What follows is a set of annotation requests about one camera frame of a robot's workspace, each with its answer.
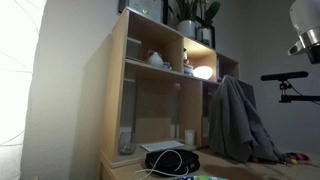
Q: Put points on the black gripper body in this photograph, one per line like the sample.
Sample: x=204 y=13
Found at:
x=315 y=55

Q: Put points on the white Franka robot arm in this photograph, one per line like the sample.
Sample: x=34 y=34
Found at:
x=305 y=16

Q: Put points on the colourful felt ball garland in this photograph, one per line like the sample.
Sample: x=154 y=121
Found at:
x=293 y=158

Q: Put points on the white blue teal tennis racket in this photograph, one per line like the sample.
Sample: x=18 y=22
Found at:
x=200 y=178

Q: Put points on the white paper floor lamp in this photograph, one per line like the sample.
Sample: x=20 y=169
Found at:
x=16 y=66

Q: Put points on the grey chair backrest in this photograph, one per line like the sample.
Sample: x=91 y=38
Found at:
x=248 y=93

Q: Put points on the grey draped blanket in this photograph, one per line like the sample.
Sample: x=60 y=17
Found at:
x=233 y=126

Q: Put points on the plant in dark-framed pot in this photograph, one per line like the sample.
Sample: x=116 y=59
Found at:
x=205 y=35

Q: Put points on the glowing white orb lamp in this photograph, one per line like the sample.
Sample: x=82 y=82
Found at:
x=202 y=72

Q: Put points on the plant in white pot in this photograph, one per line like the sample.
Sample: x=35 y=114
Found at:
x=186 y=28

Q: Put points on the small blue trinket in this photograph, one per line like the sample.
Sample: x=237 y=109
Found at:
x=167 y=66

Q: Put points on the white candle glass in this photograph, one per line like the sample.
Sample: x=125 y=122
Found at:
x=189 y=137

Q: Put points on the white round vase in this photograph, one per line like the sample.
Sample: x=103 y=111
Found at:
x=155 y=60

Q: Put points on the light wooden shelf unit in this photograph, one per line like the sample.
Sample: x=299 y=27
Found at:
x=153 y=100

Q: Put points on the black framed picture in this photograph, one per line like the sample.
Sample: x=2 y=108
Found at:
x=146 y=8

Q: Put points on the white keyboard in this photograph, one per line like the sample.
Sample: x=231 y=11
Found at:
x=162 y=145

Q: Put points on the black fabric pouch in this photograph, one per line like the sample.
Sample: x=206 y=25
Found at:
x=170 y=161

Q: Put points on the grey storage box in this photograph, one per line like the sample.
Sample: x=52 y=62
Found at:
x=133 y=49

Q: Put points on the clear glass jar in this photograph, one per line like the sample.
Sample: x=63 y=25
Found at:
x=127 y=143

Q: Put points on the black stereo camera bar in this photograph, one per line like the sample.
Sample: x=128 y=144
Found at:
x=283 y=76

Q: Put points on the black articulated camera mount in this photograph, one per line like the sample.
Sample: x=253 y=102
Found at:
x=300 y=98

